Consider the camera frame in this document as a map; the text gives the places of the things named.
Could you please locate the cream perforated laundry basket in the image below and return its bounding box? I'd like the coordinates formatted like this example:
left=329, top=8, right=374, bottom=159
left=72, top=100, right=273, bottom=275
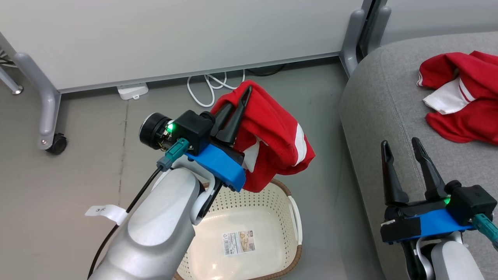
left=173, top=178, right=303, bottom=280

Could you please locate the grey table leg with caster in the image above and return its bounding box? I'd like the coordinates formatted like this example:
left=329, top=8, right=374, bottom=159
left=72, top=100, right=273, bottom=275
left=12, top=52, right=63, bottom=151

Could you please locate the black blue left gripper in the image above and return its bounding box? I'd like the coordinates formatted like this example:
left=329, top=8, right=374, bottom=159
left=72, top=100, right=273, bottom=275
left=186, top=86, right=253, bottom=192

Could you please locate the white looped cable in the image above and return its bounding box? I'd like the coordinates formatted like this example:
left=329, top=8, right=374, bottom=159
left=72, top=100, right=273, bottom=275
left=187, top=69, right=246, bottom=108

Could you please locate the white partition panel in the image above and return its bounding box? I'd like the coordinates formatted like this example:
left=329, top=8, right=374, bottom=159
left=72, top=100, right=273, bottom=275
left=0, top=0, right=366, bottom=94
left=379, top=0, right=498, bottom=46

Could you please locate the grey fabric sofa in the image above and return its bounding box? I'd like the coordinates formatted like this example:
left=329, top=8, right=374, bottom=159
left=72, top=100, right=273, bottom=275
left=339, top=31, right=498, bottom=280

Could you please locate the printed basket label sticker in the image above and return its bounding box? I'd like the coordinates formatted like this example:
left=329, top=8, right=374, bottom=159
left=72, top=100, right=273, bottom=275
left=222, top=230, right=256, bottom=256

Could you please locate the white power adapter box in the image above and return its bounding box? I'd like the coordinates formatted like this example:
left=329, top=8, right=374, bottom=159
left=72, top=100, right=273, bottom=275
left=117, top=82, right=149, bottom=101

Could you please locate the black caster wheel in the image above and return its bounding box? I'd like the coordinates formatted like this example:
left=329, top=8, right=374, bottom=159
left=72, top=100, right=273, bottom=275
left=46, top=133, right=68, bottom=155

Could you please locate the red and white garment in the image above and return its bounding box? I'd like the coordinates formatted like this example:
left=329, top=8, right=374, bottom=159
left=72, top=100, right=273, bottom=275
left=209, top=80, right=316, bottom=193
left=417, top=51, right=498, bottom=145

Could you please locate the black floor cable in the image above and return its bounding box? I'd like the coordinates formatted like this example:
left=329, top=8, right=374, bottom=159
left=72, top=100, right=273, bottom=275
left=246, top=64, right=286, bottom=77

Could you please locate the white paper cable tag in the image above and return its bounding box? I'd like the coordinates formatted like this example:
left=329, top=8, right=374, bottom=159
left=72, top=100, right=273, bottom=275
left=85, top=204, right=128, bottom=225

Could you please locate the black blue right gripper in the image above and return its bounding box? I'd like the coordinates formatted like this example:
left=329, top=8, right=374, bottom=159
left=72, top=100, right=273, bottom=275
left=380, top=137, right=475, bottom=245

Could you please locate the black cable with teal connector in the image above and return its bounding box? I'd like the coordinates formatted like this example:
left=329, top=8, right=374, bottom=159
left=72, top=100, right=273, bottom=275
left=473, top=213, right=498, bottom=249
left=88, top=138, right=190, bottom=280

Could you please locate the grey metal table leg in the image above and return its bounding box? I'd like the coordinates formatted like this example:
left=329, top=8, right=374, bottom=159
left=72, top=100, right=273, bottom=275
left=0, top=64, right=24, bottom=96

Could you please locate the grey partition foot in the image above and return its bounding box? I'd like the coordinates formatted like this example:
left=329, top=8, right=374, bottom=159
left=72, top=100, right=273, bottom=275
left=339, top=9, right=368, bottom=77
left=366, top=5, right=392, bottom=57

